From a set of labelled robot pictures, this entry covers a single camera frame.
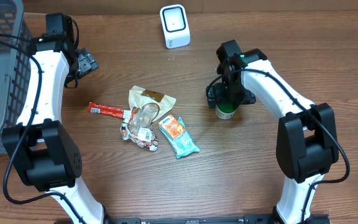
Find small green lidded jar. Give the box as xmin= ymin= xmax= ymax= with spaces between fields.
xmin=215 ymin=103 xmax=236 ymax=119

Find red snack stick packet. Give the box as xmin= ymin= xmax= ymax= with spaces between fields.
xmin=88 ymin=102 xmax=134 ymax=120

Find teal orange tissue pack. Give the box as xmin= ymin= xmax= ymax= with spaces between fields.
xmin=158 ymin=114 xmax=200 ymax=159

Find beige dog bone treat bag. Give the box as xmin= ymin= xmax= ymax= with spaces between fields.
xmin=120 ymin=85 xmax=177 ymax=152

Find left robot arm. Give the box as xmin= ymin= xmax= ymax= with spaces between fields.
xmin=2 ymin=13 xmax=109 ymax=223

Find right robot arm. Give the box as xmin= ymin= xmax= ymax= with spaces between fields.
xmin=206 ymin=40 xmax=339 ymax=223

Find white barcode scanner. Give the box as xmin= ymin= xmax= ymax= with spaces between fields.
xmin=160 ymin=4 xmax=191 ymax=49

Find grey plastic mesh basket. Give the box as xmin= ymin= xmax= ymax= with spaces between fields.
xmin=0 ymin=0 xmax=32 ymax=154

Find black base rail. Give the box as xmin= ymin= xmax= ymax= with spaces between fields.
xmin=54 ymin=213 xmax=331 ymax=224

